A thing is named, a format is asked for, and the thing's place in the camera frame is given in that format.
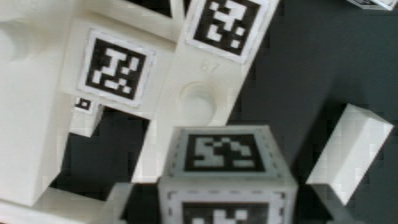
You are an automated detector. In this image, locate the white right side rail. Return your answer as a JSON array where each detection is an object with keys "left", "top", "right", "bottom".
[{"left": 306, "top": 104, "right": 394, "bottom": 204}]

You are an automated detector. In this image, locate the white rail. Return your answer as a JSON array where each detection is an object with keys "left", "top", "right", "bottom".
[
  {"left": 306, "top": 104, "right": 394, "bottom": 204},
  {"left": 0, "top": 188, "right": 115, "bottom": 224}
]

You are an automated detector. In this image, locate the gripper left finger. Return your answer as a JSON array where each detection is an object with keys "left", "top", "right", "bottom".
[{"left": 96, "top": 183, "right": 160, "bottom": 224}]

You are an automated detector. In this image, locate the white chair backrest frame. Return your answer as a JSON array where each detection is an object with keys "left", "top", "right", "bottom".
[{"left": 0, "top": 0, "right": 281, "bottom": 205}]

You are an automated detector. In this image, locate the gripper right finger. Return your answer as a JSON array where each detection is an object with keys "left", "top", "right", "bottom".
[{"left": 295, "top": 184, "right": 366, "bottom": 224}]

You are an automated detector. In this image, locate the white chair leg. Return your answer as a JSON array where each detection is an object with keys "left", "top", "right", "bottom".
[
  {"left": 346, "top": 0, "right": 398, "bottom": 11},
  {"left": 158, "top": 125, "right": 298, "bottom": 224},
  {"left": 69, "top": 97, "right": 103, "bottom": 137}
]

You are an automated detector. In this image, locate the white front rail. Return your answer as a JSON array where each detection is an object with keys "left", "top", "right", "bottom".
[{"left": 0, "top": 188, "right": 115, "bottom": 224}]

